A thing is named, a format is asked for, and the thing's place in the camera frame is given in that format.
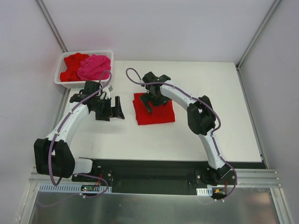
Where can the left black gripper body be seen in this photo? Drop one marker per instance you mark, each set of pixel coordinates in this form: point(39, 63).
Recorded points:
point(108, 108)

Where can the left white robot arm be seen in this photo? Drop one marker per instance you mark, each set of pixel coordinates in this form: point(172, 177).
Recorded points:
point(53, 155)

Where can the red t shirt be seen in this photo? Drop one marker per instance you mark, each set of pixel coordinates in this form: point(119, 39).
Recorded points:
point(160, 115)
point(73, 63)

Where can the white cable duct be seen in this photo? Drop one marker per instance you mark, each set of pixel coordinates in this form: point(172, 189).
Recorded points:
point(204, 191)
point(74, 188)

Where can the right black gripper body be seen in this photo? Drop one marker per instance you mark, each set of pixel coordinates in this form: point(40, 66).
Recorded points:
point(153, 97)

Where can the right white cable duct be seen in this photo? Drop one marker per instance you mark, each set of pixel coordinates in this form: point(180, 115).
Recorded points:
point(204, 191)

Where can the aluminium frame post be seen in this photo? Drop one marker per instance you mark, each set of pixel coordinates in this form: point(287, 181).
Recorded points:
point(257, 34)
point(46, 15)

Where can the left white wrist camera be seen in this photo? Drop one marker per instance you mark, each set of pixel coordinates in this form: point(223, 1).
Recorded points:
point(107, 92)

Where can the right aluminium frame post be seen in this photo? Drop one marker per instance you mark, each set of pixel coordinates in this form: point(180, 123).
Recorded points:
point(257, 34)

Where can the pink t shirt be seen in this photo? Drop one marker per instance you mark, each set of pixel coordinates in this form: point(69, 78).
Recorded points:
point(92, 67)

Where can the white plastic basket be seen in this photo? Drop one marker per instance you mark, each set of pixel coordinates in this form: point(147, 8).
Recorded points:
point(62, 67)

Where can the left white cable duct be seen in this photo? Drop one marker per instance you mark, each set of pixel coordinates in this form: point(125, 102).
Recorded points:
point(74, 188)

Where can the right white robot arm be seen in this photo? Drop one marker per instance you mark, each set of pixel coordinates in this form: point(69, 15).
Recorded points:
point(200, 119)

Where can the left aluminium frame post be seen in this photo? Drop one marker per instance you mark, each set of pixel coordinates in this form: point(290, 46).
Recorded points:
point(46, 15)

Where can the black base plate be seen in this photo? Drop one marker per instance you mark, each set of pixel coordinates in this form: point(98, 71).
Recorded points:
point(157, 177)

